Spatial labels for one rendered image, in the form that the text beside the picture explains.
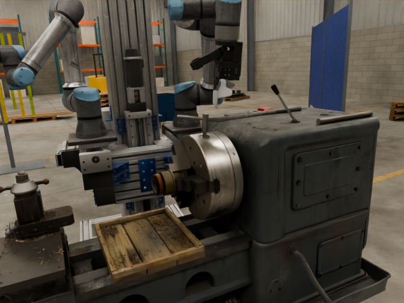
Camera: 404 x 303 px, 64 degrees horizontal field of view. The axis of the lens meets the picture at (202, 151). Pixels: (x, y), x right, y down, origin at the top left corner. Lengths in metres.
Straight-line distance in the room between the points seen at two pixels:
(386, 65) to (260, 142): 11.59
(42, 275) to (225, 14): 0.87
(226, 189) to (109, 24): 1.10
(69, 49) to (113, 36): 0.23
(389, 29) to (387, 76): 1.46
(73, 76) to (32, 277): 1.06
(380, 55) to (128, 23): 11.36
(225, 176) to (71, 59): 1.03
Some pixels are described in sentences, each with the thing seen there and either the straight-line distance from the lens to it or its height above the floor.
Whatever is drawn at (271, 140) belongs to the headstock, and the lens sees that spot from 1.08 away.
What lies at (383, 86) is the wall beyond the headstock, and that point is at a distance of 12.63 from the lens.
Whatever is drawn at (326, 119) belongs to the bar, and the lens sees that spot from 1.26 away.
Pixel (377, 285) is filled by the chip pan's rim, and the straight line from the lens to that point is 1.62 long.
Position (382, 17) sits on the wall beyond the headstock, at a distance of 12.90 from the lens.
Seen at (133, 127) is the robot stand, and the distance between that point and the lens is 1.78.
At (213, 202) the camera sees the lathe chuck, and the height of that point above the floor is 1.04.
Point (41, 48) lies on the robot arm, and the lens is 1.60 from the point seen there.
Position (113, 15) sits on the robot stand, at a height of 1.74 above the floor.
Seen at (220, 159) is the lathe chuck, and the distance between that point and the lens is 1.09.
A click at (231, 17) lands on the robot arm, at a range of 1.03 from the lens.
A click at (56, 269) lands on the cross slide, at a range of 1.00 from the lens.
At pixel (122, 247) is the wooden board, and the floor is 0.89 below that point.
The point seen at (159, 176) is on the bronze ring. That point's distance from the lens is 1.14.
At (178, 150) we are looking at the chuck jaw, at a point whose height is 1.18.
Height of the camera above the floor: 1.48
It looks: 15 degrees down
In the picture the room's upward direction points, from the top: 2 degrees counter-clockwise
